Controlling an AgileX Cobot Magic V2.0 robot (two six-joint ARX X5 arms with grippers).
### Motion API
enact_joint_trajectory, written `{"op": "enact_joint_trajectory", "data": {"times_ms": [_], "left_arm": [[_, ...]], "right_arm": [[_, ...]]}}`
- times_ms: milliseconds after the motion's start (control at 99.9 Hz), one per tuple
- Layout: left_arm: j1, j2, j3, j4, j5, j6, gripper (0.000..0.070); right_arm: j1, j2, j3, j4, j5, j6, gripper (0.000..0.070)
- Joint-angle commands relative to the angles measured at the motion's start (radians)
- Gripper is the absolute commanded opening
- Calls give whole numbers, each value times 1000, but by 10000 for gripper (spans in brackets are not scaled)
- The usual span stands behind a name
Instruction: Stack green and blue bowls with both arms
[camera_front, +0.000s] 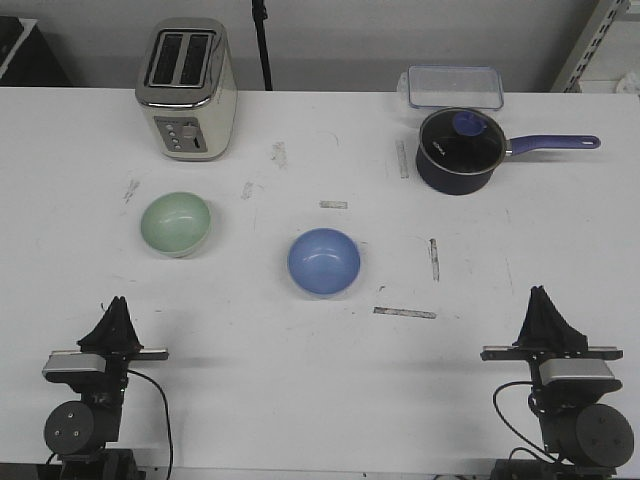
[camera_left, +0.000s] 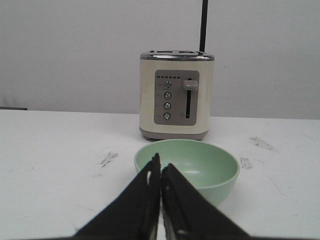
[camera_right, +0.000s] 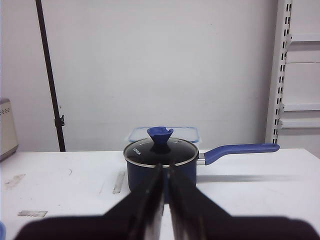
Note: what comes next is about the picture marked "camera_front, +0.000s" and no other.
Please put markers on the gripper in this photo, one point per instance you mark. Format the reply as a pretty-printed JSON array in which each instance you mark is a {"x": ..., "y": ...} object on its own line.
[
  {"x": 107, "y": 388},
  {"x": 558, "y": 333}
]

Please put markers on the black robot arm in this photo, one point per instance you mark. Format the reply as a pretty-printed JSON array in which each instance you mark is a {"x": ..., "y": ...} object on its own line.
[
  {"x": 582, "y": 438},
  {"x": 77, "y": 432}
]

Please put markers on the blue ceramic bowl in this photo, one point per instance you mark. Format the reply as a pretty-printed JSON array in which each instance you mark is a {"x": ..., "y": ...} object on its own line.
[{"x": 323, "y": 261}]

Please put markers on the green ceramic bowl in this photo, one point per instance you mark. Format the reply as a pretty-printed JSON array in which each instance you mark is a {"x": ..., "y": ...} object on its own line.
[{"x": 176, "y": 224}]

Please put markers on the dark blue saucepan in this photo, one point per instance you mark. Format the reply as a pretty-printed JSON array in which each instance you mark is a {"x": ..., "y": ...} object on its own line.
[{"x": 462, "y": 184}]

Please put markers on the white slotted shelving rack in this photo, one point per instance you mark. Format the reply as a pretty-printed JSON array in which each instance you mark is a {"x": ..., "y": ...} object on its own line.
[{"x": 603, "y": 16}]

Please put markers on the black tripod pole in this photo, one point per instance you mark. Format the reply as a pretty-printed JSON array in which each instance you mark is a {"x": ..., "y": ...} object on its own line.
[{"x": 259, "y": 16}]

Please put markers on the glass lid with blue knob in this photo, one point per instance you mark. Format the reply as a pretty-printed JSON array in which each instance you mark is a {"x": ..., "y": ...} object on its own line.
[{"x": 462, "y": 141}]

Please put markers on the cream silver two-slot toaster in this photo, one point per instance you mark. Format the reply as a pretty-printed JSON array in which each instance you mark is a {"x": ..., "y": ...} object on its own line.
[{"x": 186, "y": 88}]

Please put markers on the clear plastic food container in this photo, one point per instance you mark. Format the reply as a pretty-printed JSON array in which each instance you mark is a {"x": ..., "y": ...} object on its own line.
[{"x": 440, "y": 86}]

